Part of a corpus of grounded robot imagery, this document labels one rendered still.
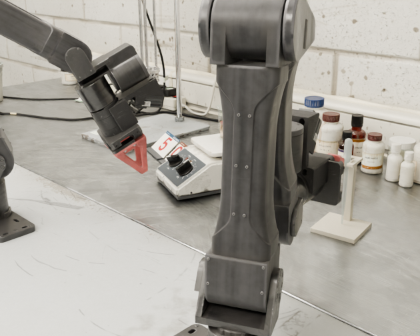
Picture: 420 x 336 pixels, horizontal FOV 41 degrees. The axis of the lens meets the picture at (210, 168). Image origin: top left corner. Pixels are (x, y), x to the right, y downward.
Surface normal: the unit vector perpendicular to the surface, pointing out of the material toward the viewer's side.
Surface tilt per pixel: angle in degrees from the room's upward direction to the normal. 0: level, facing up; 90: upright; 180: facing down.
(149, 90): 90
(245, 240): 85
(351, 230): 0
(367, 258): 0
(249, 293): 85
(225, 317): 0
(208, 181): 90
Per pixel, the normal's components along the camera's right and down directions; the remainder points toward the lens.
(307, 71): -0.70, 0.25
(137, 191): 0.00, -0.94
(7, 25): 0.32, 0.36
